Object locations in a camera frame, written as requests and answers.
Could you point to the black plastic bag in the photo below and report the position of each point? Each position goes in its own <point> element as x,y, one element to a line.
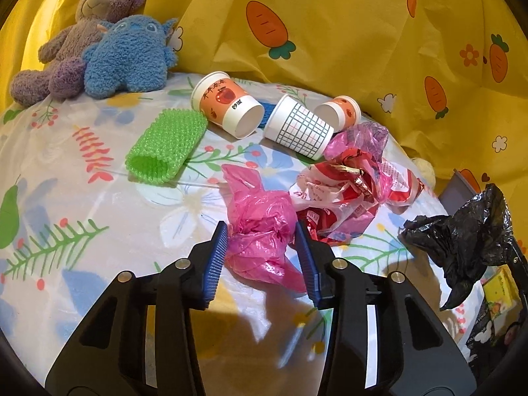
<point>462,239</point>

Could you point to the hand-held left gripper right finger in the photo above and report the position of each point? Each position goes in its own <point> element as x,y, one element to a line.
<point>307,264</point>

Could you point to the black printed bag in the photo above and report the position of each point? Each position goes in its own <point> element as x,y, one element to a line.
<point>482,338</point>

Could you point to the green foam net sleeve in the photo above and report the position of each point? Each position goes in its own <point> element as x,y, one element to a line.
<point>165,144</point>

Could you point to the yellow packet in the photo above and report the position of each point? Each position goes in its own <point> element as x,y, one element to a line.
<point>499,293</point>

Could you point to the purple teddy bear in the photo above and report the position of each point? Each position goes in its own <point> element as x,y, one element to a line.
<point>70,37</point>

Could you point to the blue plush toy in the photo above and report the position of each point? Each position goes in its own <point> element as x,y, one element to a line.
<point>123,57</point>

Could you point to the yellow carrot print curtain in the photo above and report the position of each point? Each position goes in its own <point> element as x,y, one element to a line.
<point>330,29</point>

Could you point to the purple pink plastic bag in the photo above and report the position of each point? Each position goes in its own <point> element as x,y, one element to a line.
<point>363,138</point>

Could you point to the floral bed sheet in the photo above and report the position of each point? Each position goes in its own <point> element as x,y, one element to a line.
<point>62,198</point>

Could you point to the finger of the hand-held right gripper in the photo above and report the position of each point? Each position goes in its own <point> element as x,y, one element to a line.
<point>519,255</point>

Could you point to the large apple print paper cup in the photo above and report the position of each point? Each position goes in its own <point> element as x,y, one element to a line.
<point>222,99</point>

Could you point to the red and white plastic bag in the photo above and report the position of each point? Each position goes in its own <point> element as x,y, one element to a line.
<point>342,198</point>

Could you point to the small apple print paper cup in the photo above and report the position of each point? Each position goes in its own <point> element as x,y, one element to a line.
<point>344,111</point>

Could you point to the blue foam net sleeve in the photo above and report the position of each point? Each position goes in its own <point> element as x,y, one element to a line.
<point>267,109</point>

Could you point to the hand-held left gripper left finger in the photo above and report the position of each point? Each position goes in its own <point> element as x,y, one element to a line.
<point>215,264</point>

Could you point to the grid print paper cup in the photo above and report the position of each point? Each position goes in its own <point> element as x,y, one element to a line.
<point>297,128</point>

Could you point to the pale yellow ball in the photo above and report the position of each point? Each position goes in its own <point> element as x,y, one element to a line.
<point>425,171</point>

